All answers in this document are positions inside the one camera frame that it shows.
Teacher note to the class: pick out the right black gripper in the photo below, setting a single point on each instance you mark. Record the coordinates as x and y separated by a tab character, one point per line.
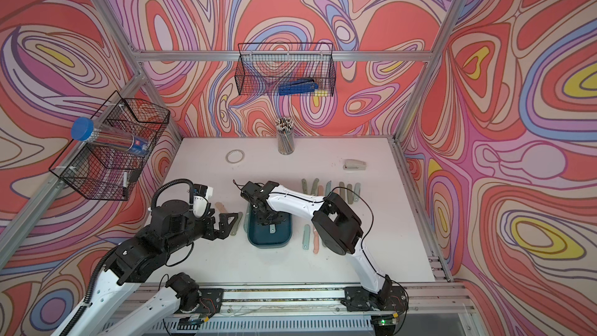
261	220

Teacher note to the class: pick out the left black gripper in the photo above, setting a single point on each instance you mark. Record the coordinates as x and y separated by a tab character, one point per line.
224	229

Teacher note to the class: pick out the olive knife tray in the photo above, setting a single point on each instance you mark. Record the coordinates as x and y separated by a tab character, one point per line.
237	223

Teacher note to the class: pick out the teal knife row end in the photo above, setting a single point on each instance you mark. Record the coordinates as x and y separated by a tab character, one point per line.
357	191

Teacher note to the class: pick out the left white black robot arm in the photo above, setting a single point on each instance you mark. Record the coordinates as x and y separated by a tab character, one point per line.
181	213

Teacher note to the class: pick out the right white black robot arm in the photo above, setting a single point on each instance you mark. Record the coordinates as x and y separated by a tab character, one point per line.
338	226

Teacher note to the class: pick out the dark teal storage tray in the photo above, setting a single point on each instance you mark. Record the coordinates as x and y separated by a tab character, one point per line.
271	236

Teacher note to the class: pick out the masking tape roll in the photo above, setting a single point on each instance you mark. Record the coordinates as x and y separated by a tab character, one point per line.
235	156

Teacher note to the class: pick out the clear pencil cup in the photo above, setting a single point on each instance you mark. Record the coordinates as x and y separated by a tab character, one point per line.
285	135

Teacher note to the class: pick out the small white stapler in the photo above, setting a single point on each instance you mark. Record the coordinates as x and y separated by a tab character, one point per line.
352	165

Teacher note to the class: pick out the black marker in basket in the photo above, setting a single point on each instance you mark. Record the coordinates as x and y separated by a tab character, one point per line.
125	185

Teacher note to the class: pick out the blue tool in basket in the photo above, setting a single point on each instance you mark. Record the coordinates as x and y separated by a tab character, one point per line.
300	86

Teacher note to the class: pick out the blue capped clear tube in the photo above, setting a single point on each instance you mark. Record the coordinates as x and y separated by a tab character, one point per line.
89	131

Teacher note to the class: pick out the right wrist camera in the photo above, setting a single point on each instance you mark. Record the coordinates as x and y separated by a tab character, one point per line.
251	191

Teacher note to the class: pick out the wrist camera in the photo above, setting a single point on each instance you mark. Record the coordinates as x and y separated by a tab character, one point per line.
201	200
251	191

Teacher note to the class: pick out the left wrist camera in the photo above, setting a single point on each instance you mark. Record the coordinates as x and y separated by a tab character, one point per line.
201	200

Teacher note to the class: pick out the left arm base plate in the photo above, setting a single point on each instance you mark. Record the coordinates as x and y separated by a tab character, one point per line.
200	301

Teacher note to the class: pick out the aluminium rail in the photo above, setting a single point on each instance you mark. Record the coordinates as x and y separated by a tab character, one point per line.
337	299

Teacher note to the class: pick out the back black wire basket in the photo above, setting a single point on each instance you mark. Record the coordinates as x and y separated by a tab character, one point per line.
263	67

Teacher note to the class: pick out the black wire basket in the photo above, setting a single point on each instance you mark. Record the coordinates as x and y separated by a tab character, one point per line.
263	67
95	172

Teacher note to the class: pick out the left black wire basket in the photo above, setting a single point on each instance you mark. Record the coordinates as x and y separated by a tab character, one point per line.
95	172

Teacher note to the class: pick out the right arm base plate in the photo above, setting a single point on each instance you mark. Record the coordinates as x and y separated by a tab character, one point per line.
358	299

